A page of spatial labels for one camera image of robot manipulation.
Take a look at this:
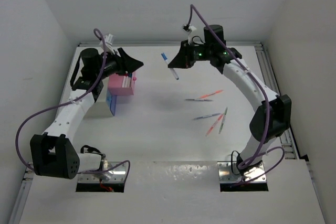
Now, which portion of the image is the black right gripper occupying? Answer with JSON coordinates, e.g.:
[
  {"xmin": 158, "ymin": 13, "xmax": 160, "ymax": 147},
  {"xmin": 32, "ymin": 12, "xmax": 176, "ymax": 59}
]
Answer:
[{"xmin": 169, "ymin": 39, "xmax": 213, "ymax": 69}]

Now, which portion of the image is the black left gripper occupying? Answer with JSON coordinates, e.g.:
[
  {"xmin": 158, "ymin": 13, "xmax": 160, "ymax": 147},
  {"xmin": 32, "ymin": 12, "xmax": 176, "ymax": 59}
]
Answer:
[{"xmin": 95, "ymin": 47, "xmax": 143, "ymax": 79}]

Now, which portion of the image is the purple capped marker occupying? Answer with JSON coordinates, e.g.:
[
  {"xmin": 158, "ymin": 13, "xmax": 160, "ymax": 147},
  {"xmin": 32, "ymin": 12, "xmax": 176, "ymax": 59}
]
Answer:
[{"xmin": 127, "ymin": 73, "xmax": 132, "ymax": 88}]

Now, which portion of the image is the blue capped marker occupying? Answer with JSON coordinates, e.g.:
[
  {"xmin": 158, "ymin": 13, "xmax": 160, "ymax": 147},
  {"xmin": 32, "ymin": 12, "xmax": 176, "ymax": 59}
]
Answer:
[{"xmin": 161, "ymin": 52, "xmax": 180, "ymax": 81}]

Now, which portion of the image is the pink drawer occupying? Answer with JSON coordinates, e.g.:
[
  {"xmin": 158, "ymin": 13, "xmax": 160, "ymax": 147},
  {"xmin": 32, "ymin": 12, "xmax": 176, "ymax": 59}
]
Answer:
[{"xmin": 108, "ymin": 72, "xmax": 136, "ymax": 96}]

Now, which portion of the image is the blue transparent drawer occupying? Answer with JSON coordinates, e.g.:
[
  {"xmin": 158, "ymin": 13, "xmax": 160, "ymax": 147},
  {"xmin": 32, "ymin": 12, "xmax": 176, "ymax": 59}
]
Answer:
[{"xmin": 106, "ymin": 90, "xmax": 117, "ymax": 116}]

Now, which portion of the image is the red capped marker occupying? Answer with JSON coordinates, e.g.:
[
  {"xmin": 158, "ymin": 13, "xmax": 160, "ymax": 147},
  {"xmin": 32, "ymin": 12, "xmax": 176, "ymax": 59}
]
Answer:
[{"xmin": 122, "ymin": 74, "xmax": 128, "ymax": 88}]

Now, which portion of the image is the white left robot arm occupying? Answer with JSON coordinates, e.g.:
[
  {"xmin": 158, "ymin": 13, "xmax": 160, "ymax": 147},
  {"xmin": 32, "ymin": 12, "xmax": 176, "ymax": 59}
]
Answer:
[{"xmin": 30, "ymin": 48, "xmax": 144, "ymax": 179}]

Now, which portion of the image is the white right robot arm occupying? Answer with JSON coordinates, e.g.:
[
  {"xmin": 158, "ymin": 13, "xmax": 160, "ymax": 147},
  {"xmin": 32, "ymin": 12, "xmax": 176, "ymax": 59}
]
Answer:
[{"xmin": 168, "ymin": 25, "xmax": 291, "ymax": 173}]

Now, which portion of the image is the dark blue gel pen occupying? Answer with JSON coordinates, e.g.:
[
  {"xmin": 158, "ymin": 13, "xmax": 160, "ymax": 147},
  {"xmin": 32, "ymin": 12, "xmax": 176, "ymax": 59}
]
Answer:
[{"xmin": 185, "ymin": 99, "xmax": 213, "ymax": 102}]

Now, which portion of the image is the orange gel pen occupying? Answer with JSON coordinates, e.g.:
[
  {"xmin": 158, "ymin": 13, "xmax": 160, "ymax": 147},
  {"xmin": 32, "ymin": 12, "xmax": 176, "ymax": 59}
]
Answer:
[{"xmin": 197, "ymin": 90, "xmax": 223, "ymax": 99}]

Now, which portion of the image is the white drawer cabinet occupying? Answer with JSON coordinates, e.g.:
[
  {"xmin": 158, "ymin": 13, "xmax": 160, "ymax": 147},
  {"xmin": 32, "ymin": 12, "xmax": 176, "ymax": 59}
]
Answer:
[{"xmin": 84, "ymin": 97, "xmax": 114, "ymax": 119}]

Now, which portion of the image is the pink gel pen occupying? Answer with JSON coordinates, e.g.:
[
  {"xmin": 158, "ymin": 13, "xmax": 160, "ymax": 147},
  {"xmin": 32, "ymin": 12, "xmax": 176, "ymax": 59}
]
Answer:
[{"xmin": 205, "ymin": 114, "xmax": 224, "ymax": 136}]

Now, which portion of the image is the green gel pen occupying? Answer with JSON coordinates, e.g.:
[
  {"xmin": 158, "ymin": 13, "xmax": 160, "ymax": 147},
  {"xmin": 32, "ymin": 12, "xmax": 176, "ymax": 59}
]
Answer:
[{"xmin": 218, "ymin": 107, "xmax": 228, "ymax": 134}]

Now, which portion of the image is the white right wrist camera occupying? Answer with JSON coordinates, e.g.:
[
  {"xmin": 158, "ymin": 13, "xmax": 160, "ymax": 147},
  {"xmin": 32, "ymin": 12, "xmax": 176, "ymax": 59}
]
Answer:
[{"xmin": 182, "ymin": 24, "xmax": 197, "ymax": 34}]

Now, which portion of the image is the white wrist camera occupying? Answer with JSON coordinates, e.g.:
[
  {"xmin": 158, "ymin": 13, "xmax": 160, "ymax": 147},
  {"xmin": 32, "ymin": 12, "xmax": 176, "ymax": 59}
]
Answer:
[
  {"xmin": 99, "ymin": 34, "xmax": 114, "ymax": 52},
  {"xmin": 182, "ymin": 24, "xmax": 197, "ymax": 34}
]

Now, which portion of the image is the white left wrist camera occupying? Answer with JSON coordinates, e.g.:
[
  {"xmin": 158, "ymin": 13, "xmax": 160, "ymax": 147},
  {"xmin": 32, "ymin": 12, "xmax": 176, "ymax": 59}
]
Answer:
[{"xmin": 99, "ymin": 34, "xmax": 114, "ymax": 52}]

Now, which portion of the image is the aluminium frame rail back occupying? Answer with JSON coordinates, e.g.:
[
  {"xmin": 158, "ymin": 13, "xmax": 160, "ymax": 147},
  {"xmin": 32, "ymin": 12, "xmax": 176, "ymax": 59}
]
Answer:
[{"xmin": 78, "ymin": 41, "xmax": 263, "ymax": 47}]

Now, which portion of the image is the aluminium frame rail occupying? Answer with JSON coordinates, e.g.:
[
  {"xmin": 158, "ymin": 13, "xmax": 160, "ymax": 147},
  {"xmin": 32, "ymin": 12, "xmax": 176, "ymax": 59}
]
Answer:
[
  {"xmin": 255, "ymin": 41, "xmax": 299, "ymax": 160},
  {"xmin": 8, "ymin": 168, "xmax": 35, "ymax": 224},
  {"xmin": 78, "ymin": 41, "xmax": 263, "ymax": 47}
]

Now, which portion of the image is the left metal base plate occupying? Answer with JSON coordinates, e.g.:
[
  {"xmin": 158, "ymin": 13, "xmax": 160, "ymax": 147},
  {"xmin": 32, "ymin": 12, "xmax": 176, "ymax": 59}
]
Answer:
[{"xmin": 77, "ymin": 161, "xmax": 128, "ymax": 184}]

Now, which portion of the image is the metal base plate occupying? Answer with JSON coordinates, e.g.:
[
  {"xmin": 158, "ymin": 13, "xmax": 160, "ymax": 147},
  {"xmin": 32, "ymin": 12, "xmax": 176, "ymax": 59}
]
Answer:
[
  {"xmin": 77, "ymin": 161, "xmax": 128, "ymax": 184},
  {"xmin": 217, "ymin": 161, "xmax": 267, "ymax": 184}
]

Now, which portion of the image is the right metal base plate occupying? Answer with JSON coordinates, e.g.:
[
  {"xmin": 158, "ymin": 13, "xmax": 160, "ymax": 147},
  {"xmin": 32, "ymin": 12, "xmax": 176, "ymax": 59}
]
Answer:
[{"xmin": 217, "ymin": 161, "xmax": 267, "ymax": 184}]

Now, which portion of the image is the aluminium frame rail right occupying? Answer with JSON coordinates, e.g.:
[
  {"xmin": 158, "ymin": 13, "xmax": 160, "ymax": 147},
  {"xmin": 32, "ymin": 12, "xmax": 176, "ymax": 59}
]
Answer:
[{"xmin": 255, "ymin": 41, "xmax": 299, "ymax": 160}]

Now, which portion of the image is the aluminium frame rail left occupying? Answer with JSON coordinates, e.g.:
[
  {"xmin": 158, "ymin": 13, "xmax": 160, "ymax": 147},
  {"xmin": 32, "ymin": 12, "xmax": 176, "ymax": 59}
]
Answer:
[{"xmin": 8, "ymin": 168, "xmax": 35, "ymax": 224}]

